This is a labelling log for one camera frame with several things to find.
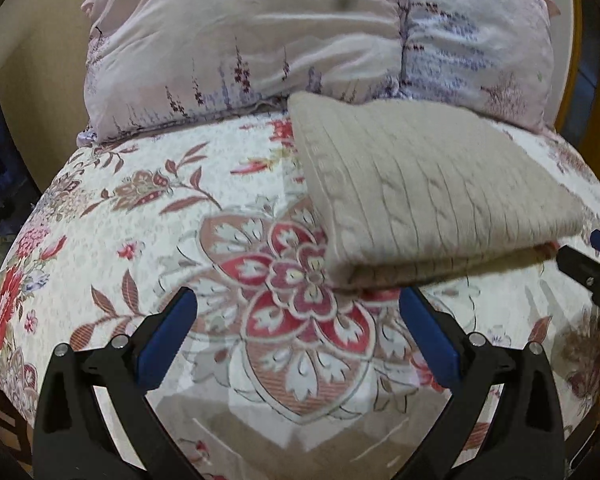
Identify beige cable knit sweater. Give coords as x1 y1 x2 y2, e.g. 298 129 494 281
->
288 92 583 289

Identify wooden headboard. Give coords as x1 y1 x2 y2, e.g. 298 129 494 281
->
547 0 600 180

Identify floral quilted bedspread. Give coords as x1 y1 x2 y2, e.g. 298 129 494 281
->
0 112 600 479

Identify pink lavender floral pillow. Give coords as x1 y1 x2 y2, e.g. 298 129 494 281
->
76 0 554 145

